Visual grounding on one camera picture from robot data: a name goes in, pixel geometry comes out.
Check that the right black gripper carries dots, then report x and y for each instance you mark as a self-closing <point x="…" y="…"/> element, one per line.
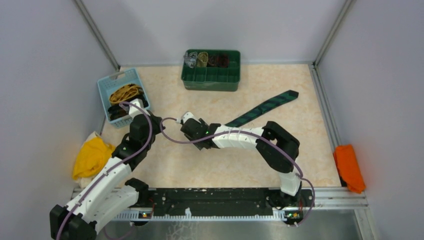
<point x="203" y="123"/>

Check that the yellow cloth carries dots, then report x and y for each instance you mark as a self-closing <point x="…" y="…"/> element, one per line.
<point x="91" y="159"/>

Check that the orange cloth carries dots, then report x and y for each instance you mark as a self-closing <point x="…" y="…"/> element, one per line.
<point x="348" y="168"/>

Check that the dark navy tie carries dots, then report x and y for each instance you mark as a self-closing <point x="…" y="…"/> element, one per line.
<point x="116" y="112"/>

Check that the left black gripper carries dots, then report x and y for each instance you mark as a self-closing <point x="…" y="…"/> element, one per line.
<point x="157" y="121"/>

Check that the yellow patterned tie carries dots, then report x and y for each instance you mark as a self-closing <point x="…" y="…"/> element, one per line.
<point x="124" y="93"/>

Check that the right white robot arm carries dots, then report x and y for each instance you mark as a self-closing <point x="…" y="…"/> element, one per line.
<point x="276" y="145"/>

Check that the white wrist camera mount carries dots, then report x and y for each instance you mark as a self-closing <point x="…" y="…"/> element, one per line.
<point x="187" y="116"/>

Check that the brown rolled tie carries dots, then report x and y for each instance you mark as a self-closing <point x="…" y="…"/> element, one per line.
<point x="213" y="61"/>

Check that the silver rolled tie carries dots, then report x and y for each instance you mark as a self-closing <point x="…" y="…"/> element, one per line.
<point x="190" y="59"/>

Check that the light blue plastic basket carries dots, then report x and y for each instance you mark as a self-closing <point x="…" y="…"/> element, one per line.
<point x="110" y="84"/>

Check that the red black rolled tie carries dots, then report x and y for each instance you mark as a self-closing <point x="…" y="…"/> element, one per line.
<point x="223" y="60"/>

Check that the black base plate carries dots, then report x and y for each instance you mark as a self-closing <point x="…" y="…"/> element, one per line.
<point x="221" y="202"/>

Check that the green plaid tie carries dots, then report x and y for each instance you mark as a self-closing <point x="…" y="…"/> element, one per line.
<point x="263" y="108"/>

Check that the green compartment organizer box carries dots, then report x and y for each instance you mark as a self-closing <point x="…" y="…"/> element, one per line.
<point x="213" y="78"/>

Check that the olive rolled tie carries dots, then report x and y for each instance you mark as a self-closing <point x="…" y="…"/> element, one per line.
<point x="202" y="59"/>

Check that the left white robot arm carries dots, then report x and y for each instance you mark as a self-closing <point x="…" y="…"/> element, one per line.
<point x="85" y="216"/>

